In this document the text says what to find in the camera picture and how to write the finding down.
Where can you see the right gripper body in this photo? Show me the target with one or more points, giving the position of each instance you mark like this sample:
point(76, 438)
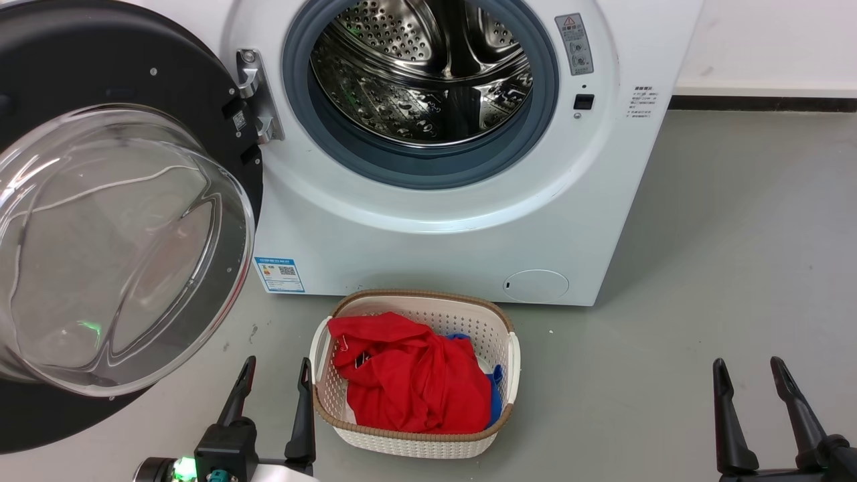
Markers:
point(843, 465)

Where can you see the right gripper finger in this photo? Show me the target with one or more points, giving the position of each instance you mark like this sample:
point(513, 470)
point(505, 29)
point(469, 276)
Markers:
point(731, 428)
point(803, 428)

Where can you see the steel perforated washer drum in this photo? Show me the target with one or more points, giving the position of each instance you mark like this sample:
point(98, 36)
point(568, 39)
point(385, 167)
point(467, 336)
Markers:
point(402, 80)

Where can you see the blue energy label sticker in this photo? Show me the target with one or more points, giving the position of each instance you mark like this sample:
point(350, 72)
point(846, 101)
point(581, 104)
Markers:
point(280, 274)

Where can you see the round white filter cover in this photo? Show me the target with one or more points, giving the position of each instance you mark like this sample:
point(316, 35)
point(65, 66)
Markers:
point(535, 285)

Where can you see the metal door hinge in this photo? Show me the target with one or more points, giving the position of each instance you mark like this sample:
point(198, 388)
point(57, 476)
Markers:
point(258, 94)

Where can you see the grey warning sticker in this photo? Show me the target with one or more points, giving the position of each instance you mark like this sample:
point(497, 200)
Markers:
point(574, 43)

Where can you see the red garment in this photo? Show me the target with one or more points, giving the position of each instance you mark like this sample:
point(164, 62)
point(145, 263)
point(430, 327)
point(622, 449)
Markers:
point(408, 381)

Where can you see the black baseboard strip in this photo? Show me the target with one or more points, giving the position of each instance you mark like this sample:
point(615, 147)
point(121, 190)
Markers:
point(763, 104)

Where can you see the white laundry basket brown rim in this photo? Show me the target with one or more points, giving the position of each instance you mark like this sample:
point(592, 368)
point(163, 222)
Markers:
point(415, 444)

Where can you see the black round glass washer door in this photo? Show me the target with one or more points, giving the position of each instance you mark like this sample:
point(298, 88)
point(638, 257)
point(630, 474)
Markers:
point(134, 67)

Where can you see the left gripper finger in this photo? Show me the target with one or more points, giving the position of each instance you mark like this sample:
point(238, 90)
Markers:
point(240, 398)
point(302, 422)

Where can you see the white front-load washing machine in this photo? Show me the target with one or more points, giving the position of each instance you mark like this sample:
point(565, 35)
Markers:
point(435, 261)

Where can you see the blue garment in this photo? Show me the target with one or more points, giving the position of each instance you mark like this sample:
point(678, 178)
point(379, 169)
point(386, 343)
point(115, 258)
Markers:
point(496, 396)

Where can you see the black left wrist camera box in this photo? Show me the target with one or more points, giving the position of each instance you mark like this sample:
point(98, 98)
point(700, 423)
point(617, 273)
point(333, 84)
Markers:
point(227, 445)

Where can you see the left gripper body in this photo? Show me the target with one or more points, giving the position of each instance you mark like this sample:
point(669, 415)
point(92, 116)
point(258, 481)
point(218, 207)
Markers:
point(157, 470)

